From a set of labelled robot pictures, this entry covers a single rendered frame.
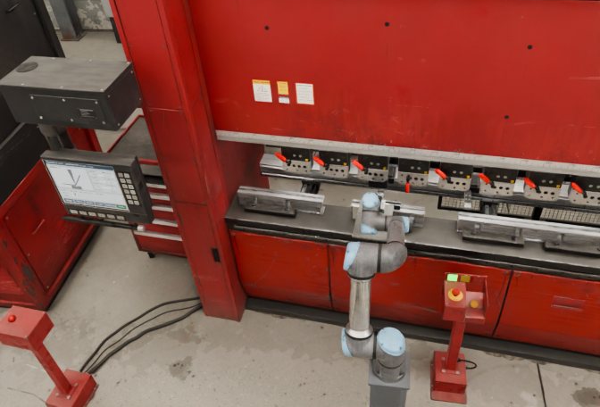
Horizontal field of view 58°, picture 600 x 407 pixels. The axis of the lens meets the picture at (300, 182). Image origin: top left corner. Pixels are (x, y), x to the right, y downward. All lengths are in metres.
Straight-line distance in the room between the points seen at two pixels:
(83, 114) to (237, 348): 1.87
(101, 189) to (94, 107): 0.45
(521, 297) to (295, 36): 1.82
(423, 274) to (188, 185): 1.36
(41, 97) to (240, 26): 0.88
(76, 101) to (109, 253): 2.23
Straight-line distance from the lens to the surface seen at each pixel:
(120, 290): 4.10
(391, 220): 2.49
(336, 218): 3.00
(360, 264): 2.13
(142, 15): 2.40
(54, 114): 2.46
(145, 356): 3.70
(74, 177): 2.62
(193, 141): 2.65
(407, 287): 3.17
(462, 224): 2.93
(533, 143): 2.59
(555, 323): 3.33
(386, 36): 2.33
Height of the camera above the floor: 2.97
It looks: 40 degrees down
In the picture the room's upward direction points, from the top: 5 degrees counter-clockwise
